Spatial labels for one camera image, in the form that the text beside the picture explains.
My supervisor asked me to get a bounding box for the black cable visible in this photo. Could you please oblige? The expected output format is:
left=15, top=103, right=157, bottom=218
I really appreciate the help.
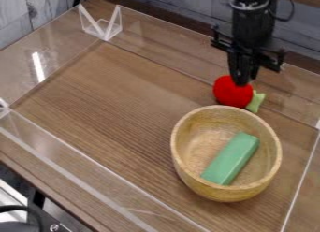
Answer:
left=0, top=205, right=43, bottom=232

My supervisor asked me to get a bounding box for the wooden bowl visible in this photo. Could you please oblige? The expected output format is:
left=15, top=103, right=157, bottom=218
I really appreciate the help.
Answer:
left=171, top=105, right=283, bottom=202

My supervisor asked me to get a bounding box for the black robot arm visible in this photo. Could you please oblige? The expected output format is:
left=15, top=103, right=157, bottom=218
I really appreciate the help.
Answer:
left=212, top=0, right=295, bottom=86

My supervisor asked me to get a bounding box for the green rectangular block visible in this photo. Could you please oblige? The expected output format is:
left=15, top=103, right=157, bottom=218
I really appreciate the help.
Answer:
left=200, top=132, right=260, bottom=185

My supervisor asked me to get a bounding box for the clear acrylic corner bracket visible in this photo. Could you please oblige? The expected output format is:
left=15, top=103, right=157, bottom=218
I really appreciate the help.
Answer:
left=78, top=5, right=122, bottom=41

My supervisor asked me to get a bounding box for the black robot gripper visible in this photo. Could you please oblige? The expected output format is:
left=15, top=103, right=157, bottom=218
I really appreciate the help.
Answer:
left=212, top=1, right=286, bottom=86

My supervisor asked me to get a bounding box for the black table leg bracket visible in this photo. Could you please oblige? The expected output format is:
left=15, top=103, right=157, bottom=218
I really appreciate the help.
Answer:
left=29, top=190, right=72, bottom=232

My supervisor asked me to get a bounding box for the red plush strawberry toy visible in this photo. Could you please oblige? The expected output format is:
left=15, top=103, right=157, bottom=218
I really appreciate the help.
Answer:
left=214, top=75, right=267, bottom=113

